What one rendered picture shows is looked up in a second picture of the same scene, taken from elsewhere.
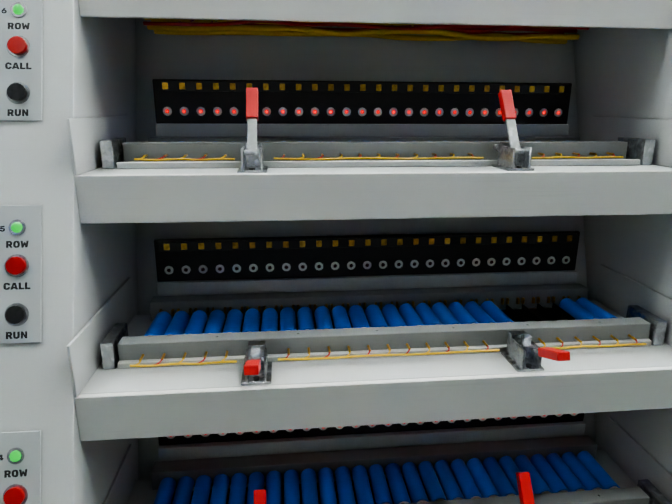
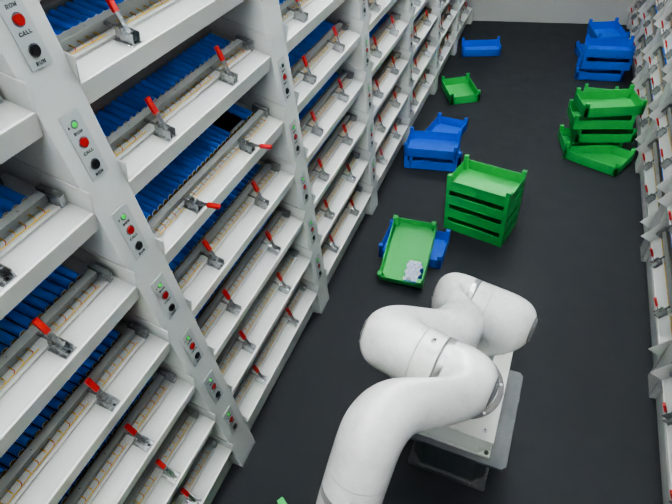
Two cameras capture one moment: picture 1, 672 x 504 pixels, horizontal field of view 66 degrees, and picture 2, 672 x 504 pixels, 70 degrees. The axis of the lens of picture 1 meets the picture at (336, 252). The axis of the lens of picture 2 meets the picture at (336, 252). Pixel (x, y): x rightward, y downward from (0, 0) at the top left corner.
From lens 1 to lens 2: 0.97 m
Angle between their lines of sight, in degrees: 69
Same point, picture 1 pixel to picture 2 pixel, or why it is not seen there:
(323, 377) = (211, 193)
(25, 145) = (107, 183)
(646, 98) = (243, 18)
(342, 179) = (198, 122)
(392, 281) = not seen: hidden behind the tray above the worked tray
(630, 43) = not seen: outside the picture
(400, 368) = (224, 174)
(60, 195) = (128, 193)
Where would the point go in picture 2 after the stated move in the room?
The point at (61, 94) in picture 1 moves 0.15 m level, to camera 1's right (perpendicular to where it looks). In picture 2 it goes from (108, 152) to (164, 113)
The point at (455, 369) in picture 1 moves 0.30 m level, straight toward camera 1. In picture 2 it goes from (236, 164) to (319, 201)
